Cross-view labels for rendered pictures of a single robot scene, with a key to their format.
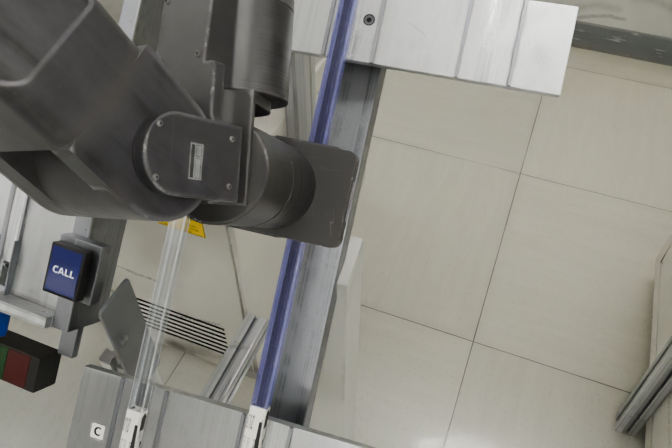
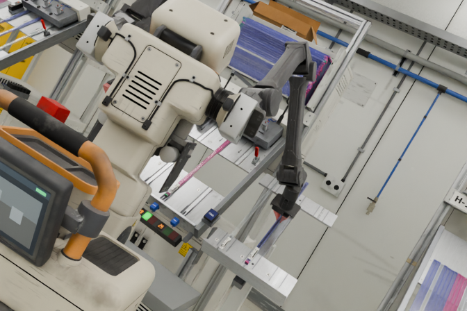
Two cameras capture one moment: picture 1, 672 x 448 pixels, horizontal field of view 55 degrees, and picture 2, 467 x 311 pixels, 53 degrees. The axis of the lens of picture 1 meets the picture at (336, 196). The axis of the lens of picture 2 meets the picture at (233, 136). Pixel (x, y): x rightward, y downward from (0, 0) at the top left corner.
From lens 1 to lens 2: 1.49 m
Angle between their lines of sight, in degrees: 44
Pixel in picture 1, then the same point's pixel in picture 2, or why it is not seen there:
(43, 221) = (201, 207)
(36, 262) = (194, 214)
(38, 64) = (299, 158)
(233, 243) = (201, 269)
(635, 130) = not seen: outside the picture
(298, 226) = (288, 211)
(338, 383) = (248, 287)
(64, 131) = (297, 164)
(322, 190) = (294, 208)
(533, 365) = not seen: outside the picture
